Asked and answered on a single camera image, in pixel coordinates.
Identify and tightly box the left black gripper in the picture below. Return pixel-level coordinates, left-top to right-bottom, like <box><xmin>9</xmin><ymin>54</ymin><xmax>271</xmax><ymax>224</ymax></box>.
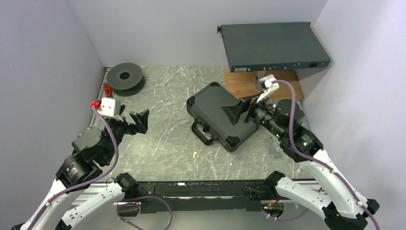
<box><xmin>101</xmin><ymin>104</ymin><xmax>149</xmax><ymax>163</ymax></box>

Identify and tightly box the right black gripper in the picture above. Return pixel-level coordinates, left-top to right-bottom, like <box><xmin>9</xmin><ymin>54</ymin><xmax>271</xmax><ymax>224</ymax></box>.
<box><xmin>222</xmin><ymin>90</ymin><xmax>286</xmax><ymax>139</ymax></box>

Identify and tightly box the black poker case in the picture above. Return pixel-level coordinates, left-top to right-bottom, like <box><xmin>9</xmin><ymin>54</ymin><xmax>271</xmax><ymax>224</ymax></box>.
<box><xmin>186</xmin><ymin>81</ymin><xmax>259</xmax><ymax>152</ymax></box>

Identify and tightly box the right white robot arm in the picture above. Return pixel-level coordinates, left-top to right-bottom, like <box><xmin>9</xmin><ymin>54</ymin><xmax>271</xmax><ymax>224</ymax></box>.
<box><xmin>222</xmin><ymin>97</ymin><xmax>380</xmax><ymax>230</ymax></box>

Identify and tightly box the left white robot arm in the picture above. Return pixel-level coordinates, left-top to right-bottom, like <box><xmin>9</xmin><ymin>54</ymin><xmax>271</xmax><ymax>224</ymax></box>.
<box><xmin>12</xmin><ymin>101</ymin><xmax>150</xmax><ymax>230</ymax></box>

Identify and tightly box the wooden board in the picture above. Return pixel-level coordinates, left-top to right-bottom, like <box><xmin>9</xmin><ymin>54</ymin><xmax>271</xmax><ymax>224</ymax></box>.
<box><xmin>224</xmin><ymin>69</ymin><xmax>305</xmax><ymax>101</ymax></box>

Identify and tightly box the black filament spool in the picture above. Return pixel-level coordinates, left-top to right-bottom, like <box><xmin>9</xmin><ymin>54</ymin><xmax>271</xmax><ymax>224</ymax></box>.
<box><xmin>106</xmin><ymin>63</ymin><xmax>146</xmax><ymax>97</ymax></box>

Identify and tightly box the grey metal stand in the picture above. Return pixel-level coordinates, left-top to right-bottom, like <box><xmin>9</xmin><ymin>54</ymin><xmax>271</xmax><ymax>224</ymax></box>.
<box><xmin>253</xmin><ymin>76</ymin><xmax>264</xmax><ymax>91</ymax></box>

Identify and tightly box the red handled adjustable wrench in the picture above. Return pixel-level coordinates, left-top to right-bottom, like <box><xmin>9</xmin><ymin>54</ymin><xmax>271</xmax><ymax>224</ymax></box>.
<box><xmin>103</xmin><ymin>80</ymin><xmax>113</xmax><ymax>98</ymax></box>

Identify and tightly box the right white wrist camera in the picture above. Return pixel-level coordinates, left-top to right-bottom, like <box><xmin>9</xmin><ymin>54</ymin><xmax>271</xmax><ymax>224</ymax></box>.
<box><xmin>257</xmin><ymin>74</ymin><xmax>279</xmax><ymax>103</ymax></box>

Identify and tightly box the grey network switch box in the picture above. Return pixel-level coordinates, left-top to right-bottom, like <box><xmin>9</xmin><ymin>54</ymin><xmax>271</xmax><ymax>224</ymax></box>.
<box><xmin>217</xmin><ymin>22</ymin><xmax>331</xmax><ymax>72</ymax></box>

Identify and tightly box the black front rail base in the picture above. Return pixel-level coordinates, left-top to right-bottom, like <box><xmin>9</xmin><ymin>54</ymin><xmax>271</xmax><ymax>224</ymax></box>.
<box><xmin>118</xmin><ymin>180</ymin><xmax>285</xmax><ymax>217</ymax></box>

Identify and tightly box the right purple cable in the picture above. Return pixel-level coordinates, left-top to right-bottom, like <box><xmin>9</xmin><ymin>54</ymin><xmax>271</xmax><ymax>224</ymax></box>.
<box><xmin>272</xmin><ymin>79</ymin><xmax>383</xmax><ymax>230</ymax></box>

